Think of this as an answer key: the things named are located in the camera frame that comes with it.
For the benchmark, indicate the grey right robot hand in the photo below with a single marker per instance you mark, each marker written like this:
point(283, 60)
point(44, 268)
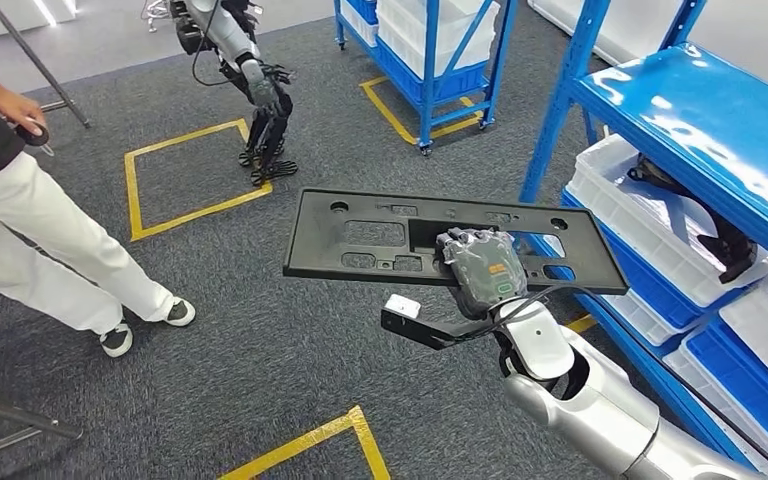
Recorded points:
point(486, 272)

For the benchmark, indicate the person's hand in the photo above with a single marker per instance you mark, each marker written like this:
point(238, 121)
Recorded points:
point(16, 106)

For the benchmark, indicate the black handheld controller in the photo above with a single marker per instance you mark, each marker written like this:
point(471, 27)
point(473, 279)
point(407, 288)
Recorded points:
point(33, 136)

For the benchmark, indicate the black plastic plate frame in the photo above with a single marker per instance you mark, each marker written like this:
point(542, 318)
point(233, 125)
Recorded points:
point(314, 245)

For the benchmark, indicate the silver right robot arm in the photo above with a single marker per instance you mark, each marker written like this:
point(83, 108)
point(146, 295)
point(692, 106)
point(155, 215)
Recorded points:
point(589, 411)

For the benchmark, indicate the blue metal shelf rack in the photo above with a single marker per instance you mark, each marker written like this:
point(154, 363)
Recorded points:
point(689, 126)
point(428, 79)

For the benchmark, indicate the black curved plastic part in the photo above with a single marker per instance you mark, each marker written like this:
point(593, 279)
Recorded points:
point(732, 248)

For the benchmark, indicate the grey metal stand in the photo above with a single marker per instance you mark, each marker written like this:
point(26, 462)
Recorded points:
point(20, 420)
point(39, 66)

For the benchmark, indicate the person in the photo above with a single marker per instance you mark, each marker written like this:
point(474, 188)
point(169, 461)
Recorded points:
point(26, 212)

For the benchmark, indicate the yellow floor tape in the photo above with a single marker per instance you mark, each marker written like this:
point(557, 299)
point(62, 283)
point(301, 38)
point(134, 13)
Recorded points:
point(357, 424)
point(390, 112)
point(133, 199)
point(581, 324)

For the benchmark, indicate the silver black humanoid robot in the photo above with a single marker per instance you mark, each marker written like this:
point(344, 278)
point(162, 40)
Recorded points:
point(225, 26)

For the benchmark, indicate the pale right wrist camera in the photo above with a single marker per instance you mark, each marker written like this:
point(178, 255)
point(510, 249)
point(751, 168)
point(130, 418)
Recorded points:
point(402, 306)

